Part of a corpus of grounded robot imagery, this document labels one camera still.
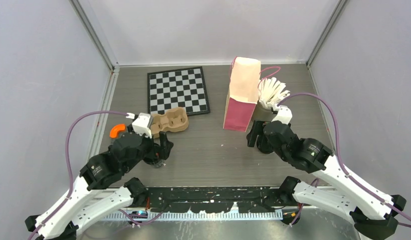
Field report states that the black coffee cup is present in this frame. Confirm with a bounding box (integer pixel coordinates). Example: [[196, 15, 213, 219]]
[[149, 159, 166, 168]]

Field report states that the stack of black lids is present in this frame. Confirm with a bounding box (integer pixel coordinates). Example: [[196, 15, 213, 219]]
[[256, 142, 274, 155]]

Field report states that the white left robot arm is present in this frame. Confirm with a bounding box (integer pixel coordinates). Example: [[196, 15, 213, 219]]
[[25, 131, 174, 240]]

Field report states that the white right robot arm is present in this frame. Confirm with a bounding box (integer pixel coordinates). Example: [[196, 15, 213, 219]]
[[246, 120, 407, 240]]

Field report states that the brown cardboard cup carrier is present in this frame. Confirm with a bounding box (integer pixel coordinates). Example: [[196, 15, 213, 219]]
[[150, 107, 189, 139]]

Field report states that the pink paper bag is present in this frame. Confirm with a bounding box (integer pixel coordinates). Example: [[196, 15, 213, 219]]
[[222, 56, 281, 132]]

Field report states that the orange curved block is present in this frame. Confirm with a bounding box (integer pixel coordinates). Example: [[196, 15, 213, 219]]
[[109, 123, 127, 139]]

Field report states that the cup of white paper straws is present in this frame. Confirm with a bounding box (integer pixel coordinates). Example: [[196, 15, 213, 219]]
[[251, 77, 291, 121]]

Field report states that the black white chessboard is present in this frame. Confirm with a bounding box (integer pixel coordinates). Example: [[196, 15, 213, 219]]
[[147, 66, 211, 116]]

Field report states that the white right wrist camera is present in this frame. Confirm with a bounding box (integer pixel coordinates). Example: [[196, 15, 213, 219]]
[[271, 105, 293, 125]]

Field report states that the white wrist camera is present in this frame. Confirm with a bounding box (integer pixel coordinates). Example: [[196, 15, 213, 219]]
[[131, 113, 154, 139], [271, 105, 293, 125]]

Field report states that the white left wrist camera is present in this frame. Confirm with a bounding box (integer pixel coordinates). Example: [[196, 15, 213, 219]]
[[131, 113, 154, 139]]

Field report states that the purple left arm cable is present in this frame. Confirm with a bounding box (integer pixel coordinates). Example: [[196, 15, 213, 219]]
[[26, 110, 137, 240]]

